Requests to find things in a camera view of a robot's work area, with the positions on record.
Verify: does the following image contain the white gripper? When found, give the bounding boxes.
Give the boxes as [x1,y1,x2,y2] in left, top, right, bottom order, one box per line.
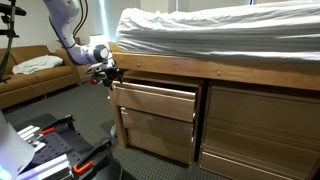
[85,59,124,88]

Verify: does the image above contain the light wooden drawer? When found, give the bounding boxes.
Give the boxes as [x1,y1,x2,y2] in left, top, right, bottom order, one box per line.
[111,79,198,124]

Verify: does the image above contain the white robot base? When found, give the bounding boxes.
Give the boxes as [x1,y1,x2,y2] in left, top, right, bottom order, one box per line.
[0,111,36,180]

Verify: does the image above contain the slightly open wooden drawer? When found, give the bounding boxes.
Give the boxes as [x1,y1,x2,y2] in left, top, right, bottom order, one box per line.
[119,106,196,148]

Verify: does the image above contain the closed wooden drawer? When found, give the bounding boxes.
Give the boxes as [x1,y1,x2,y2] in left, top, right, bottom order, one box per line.
[128,128,195,165]

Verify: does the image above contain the brown sofa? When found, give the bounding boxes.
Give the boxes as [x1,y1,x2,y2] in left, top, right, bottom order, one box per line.
[0,44,93,110]

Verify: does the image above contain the white pillow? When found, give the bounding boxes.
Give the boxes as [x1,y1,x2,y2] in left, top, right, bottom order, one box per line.
[12,54,64,76]

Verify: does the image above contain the aluminium extrusion bar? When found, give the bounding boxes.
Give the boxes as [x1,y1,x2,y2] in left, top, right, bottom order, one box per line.
[15,153,73,180]
[16,124,47,153]

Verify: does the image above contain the black tripod stand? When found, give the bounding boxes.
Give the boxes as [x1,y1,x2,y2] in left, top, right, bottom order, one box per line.
[0,0,28,84]

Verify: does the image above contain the mattress with white sheet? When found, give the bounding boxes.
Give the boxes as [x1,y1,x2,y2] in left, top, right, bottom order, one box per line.
[115,0,320,63]

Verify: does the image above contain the wooden dresser with closed drawers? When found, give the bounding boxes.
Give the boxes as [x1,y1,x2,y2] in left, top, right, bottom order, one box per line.
[199,79,320,180]

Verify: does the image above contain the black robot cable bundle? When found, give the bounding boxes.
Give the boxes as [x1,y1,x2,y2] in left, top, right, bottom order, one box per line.
[71,0,90,40]

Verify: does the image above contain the black clamp with orange handle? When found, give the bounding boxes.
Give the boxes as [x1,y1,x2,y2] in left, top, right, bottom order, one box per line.
[71,138,114,176]
[39,114,76,136]

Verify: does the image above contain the light wooden bed frame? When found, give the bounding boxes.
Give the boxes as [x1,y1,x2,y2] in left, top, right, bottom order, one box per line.
[108,41,320,149]

